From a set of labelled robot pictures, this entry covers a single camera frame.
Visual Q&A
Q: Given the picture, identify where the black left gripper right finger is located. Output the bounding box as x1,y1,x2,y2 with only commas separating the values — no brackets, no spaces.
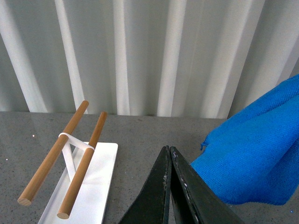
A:
170,147,244,224

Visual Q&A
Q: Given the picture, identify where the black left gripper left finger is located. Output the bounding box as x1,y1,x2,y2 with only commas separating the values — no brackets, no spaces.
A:
119,146,172,224

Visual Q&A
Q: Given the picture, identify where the white pleated curtain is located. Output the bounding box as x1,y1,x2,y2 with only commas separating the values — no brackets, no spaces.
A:
0,0,299,119

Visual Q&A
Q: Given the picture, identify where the blue microfiber cloth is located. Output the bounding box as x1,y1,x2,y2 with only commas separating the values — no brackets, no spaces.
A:
191,76,299,205

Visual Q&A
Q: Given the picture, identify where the white rack with wooden rods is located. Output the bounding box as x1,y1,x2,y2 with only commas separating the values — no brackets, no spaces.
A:
17,100,118,224

